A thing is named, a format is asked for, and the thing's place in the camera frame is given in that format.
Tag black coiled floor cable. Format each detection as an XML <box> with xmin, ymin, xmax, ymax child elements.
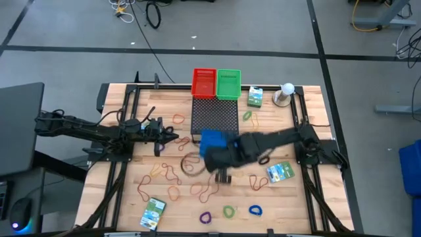
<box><xmin>145</xmin><ymin>1</ymin><xmax>162</xmax><ymax>30</ymax></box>

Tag black keyboard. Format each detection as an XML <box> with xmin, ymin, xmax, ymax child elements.
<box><xmin>0</xmin><ymin>180</ymin><xmax>9</xmax><ymax>221</ymax></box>

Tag blue plastic basket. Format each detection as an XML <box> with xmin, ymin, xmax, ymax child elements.
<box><xmin>199</xmin><ymin>128</ymin><xmax>238</xmax><ymax>158</ymax></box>

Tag white bulb lamp wooden base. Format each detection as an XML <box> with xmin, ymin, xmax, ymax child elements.
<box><xmin>272</xmin><ymin>82</ymin><xmax>295</xmax><ymax>108</ymax></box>

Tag white floor cable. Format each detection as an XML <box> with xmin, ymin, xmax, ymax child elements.
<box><xmin>108</xmin><ymin>0</ymin><xmax>135</xmax><ymax>24</ymax></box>

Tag grey desk leg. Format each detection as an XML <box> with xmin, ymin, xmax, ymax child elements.
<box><xmin>353</xmin><ymin>0</ymin><xmax>417</xmax><ymax>29</ymax></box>

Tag grey desk foot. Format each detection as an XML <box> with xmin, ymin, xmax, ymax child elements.
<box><xmin>374</xmin><ymin>104</ymin><xmax>421</xmax><ymax>115</ymax></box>

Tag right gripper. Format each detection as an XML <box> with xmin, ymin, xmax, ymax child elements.
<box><xmin>204</xmin><ymin>133</ymin><xmax>264</xmax><ymax>184</ymax></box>

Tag black sleeved cable bundle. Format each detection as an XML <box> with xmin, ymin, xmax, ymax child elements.
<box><xmin>302</xmin><ymin>164</ymin><xmax>349</xmax><ymax>233</ymax></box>
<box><xmin>77</xmin><ymin>161</ymin><xmax>128</xmax><ymax>230</ymax></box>

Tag red plastic basket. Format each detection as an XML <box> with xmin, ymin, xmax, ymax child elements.
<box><xmin>191</xmin><ymin>68</ymin><xmax>218</xmax><ymax>99</ymax></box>

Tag long black floor cable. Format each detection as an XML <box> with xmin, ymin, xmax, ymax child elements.
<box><xmin>129</xmin><ymin>0</ymin><xmax>176</xmax><ymax>84</ymax></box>

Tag black perforated metal shelf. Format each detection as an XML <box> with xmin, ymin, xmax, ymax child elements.
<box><xmin>190</xmin><ymin>95</ymin><xmax>239</xmax><ymax>145</ymax></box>

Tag black tangled floor cables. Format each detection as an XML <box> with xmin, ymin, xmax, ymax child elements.
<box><xmin>395</xmin><ymin>26</ymin><xmax>421</xmax><ymax>70</ymax></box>

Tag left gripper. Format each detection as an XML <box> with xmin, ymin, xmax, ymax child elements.
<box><xmin>139</xmin><ymin>117</ymin><xmax>180</xmax><ymax>157</ymax></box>

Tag blue storage bin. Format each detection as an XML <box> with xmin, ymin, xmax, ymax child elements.
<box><xmin>399</xmin><ymin>140</ymin><xmax>421</xmax><ymax>197</ymax></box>
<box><xmin>411</xmin><ymin>197</ymin><xmax>421</xmax><ymax>237</ymax></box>

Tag green plastic basket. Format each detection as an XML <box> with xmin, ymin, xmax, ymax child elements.
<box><xmin>216</xmin><ymin>68</ymin><xmax>242</xmax><ymax>101</ymax></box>

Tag blue coil wrist keychain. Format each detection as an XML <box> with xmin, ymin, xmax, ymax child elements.
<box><xmin>248</xmin><ymin>204</ymin><xmax>264</xmax><ymax>217</ymax></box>

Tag black computer mouse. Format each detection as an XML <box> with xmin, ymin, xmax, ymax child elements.
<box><xmin>9</xmin><ymin>197</ymin><xmax>34</xmax><ymax>232</ymax></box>

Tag yellow cable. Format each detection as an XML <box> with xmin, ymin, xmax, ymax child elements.
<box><xmin>351</xmin><ymin>0</ymin><xmax>382</xmax><ymax>33</ymax></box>

